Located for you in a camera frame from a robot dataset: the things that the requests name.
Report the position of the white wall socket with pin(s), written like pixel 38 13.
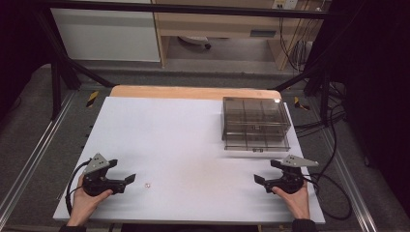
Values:
pixel 285 4

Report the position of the white table sheet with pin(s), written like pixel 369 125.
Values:
pixel 180 145

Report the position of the black metal frame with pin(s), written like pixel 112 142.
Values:
pixel 180 8

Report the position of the person's right hand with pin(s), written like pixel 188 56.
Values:
pixel 298 204

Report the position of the smoky transparent drawer box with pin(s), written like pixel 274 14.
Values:
pixel 254 122

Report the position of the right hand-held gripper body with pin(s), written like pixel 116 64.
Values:
pixel 291 180

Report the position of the person's left hand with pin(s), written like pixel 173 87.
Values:
pixel 84 206

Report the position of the light wooden desk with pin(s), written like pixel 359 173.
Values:
pixel 219 24

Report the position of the aluminium floor rail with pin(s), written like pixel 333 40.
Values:
pixel 349 180
pixel 35 154

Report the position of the office chair base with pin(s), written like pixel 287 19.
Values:
pixel 195 40

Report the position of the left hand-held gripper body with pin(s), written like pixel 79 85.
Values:
pixel 96 182

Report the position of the white cabinet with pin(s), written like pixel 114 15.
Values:
pixel 106 35

